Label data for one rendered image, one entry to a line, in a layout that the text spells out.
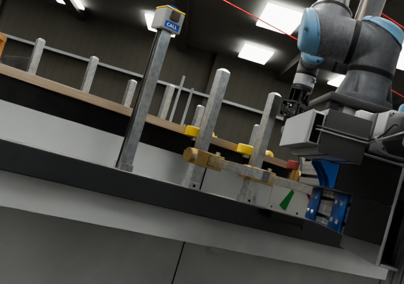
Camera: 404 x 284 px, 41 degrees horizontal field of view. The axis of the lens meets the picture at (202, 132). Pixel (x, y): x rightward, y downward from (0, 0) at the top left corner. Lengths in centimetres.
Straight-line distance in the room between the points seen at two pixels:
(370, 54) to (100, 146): 94
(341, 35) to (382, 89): 17
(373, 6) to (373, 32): 37
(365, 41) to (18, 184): 100
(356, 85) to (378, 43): 12
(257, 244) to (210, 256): 23
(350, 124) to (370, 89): 31
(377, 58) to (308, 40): 18
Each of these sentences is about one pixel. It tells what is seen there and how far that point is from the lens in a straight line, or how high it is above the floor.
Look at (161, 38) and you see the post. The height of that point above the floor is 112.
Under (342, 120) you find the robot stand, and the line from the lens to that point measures 110.
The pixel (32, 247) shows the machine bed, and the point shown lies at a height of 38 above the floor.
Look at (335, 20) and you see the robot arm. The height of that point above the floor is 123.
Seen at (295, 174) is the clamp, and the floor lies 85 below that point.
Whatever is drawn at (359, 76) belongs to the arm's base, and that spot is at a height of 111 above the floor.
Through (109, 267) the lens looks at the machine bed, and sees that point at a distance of 199.
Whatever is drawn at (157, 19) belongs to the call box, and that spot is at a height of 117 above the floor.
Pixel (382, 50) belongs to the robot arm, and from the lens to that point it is 144.
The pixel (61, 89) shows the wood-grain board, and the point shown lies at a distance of 175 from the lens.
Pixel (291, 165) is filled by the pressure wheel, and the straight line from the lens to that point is 221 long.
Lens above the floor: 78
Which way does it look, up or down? 4 degrees up
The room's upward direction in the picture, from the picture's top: 17 degrees clockwise
